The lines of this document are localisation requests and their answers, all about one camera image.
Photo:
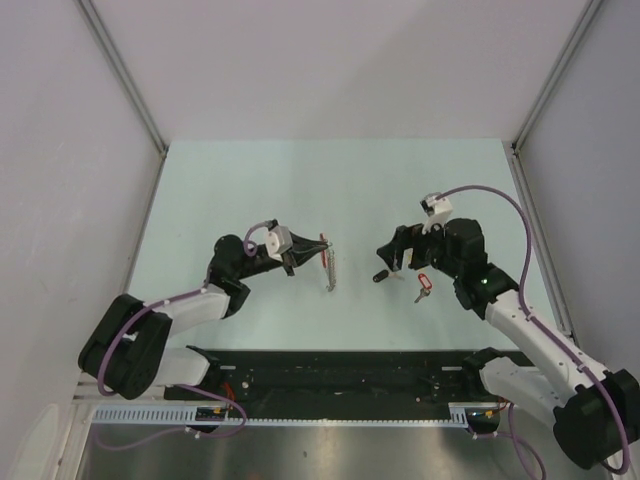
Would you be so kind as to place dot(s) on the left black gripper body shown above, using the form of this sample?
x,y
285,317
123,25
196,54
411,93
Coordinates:
x,y
288,262

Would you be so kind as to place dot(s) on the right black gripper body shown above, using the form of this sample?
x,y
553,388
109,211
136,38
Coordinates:
x,y
434,248

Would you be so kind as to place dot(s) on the silver red keyring holder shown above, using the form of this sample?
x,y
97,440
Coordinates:
x,y
328,262

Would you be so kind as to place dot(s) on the key with red tag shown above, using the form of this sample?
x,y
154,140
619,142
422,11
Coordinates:
x,y
426,287

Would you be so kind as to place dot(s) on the key with black tag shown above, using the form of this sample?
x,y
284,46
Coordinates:
x,y
386,274

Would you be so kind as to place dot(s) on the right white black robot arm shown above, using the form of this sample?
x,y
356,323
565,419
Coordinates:
x,y
592,412

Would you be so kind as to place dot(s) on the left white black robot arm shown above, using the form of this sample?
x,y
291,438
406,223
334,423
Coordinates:
x,y
127,353

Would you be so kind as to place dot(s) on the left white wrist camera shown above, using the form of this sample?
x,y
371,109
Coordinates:
x,y
278,241

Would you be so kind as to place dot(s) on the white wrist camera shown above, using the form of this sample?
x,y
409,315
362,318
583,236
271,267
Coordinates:
x,y
438,209
278,241

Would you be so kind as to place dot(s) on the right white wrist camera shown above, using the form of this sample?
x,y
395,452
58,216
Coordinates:
x,y
438,209

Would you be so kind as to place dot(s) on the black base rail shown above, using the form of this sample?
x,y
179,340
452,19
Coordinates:
x,y
343,384

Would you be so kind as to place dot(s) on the right aluminium frame post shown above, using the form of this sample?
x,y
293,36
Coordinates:
x,y
569,50

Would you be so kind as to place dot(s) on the aluminium frame post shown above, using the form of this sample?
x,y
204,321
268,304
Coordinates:
x,y
569,50
116,63

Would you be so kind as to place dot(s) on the white slotted cable duct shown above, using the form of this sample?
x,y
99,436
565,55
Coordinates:
x,y
455,416

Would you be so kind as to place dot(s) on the left aluminium frame post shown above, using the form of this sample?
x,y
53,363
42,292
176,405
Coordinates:
x,y
116,63

